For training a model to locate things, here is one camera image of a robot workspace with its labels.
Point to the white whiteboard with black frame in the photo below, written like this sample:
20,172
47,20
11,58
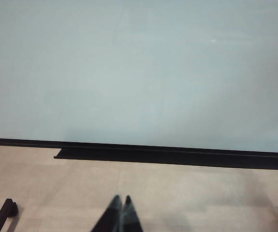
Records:
129,72

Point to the black table edge rail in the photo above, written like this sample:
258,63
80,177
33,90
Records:
177,158

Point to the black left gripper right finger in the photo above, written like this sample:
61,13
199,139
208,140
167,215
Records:
131,217

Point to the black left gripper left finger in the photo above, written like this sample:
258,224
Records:
111,217

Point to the black stand foot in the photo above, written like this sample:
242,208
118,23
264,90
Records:
4,213

